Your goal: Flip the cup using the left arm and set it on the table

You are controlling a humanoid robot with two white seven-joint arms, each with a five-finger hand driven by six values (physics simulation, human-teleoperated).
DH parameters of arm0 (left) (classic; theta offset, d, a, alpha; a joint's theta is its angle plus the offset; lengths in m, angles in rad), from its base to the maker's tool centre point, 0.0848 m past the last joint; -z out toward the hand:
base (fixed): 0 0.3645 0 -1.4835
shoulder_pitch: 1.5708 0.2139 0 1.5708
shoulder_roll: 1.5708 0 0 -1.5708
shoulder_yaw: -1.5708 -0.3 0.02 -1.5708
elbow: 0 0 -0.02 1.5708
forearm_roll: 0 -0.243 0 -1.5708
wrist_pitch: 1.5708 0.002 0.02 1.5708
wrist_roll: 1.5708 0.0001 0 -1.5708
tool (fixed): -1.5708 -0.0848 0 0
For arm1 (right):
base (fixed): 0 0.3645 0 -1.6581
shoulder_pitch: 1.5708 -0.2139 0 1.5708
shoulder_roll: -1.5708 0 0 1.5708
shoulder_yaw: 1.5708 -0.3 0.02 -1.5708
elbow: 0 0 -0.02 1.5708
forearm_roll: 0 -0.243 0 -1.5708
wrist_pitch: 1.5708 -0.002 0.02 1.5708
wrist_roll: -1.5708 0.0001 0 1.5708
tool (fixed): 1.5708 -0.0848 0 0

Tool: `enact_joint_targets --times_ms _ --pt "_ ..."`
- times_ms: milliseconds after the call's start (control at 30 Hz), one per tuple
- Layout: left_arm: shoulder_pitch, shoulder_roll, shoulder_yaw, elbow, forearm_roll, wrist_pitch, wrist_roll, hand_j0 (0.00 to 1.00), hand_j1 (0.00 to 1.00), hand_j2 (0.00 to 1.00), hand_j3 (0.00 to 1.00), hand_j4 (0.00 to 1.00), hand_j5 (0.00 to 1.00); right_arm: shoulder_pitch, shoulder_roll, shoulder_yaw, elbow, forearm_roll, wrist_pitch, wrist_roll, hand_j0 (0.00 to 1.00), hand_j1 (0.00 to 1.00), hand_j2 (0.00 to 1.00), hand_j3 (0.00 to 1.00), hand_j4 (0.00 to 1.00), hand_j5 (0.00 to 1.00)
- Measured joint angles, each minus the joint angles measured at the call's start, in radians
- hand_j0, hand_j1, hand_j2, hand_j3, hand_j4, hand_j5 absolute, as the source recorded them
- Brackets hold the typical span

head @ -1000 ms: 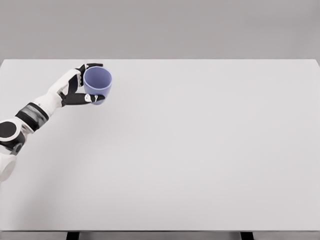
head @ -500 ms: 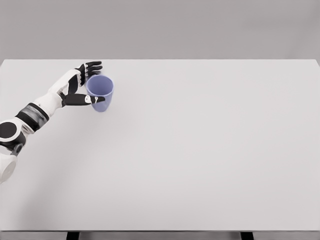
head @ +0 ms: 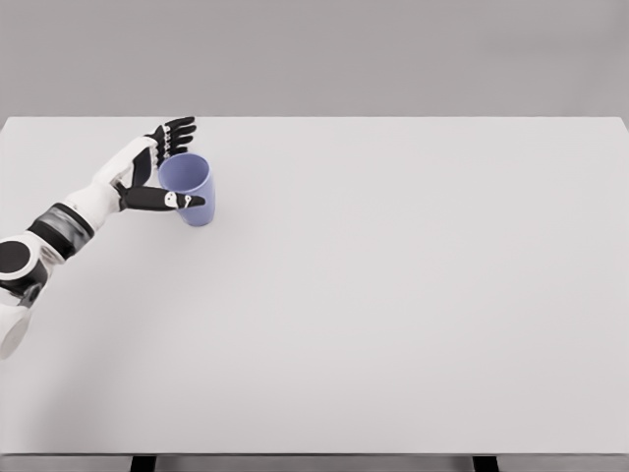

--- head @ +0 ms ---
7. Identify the light blue cup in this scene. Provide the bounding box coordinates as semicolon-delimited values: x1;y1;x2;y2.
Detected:
157;152;217;228

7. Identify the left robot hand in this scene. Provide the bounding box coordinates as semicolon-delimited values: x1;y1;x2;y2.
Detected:
91;115;207;214

